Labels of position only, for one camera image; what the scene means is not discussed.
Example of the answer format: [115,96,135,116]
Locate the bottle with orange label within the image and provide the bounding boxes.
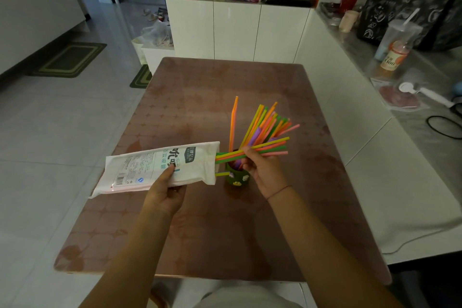
[380,40,412,72]

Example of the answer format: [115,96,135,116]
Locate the person's right hand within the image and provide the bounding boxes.
[241,155,290,200]

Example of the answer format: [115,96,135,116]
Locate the beige cup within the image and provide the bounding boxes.
[339,10,360,33]

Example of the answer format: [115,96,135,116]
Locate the white handheld device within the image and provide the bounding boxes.
[398,82,455,108]

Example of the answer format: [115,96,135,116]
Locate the clear bag with pink item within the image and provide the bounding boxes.
[371,77,429,113]

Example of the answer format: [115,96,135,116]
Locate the white bin with plastic bag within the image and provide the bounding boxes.
[131,20,174,74]

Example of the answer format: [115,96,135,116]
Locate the small green mat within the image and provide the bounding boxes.
[129,64,153,89]

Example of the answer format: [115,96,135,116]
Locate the person's left hand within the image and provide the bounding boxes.
[142,164,187,217]

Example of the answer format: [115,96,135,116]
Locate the green decorated cup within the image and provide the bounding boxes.
[225,162,250,188]

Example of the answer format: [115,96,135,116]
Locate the person's right forearm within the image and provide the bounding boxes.
[268,186,405,308]

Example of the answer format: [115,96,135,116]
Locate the large green doormat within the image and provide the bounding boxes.
[27,42,108,79]

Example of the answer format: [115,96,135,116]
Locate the clear plastic cup with straw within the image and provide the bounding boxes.
[374,8,423,62]

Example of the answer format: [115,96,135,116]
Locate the white counter cabinet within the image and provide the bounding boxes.
[294,8,462,266]

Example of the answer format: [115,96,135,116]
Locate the colourful straws standing in cup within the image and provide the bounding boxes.
[228,96,301,171]

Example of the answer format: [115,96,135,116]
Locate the black patterned bag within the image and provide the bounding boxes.
[407,0,462,53]
[356,0,410,45]

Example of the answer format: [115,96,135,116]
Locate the bunch of colourful straws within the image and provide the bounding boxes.
[215,137,290,165]

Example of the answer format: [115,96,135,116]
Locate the thin wrist band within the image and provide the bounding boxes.
[266,185,292,201]

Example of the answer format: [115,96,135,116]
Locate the white plastic straw packet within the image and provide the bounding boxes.
[89,141,220,199]

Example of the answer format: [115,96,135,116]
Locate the glass tray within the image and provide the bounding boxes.
[319,2,344,27]

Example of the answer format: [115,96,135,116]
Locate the person's left forearm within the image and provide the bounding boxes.
[79,207,182,308]

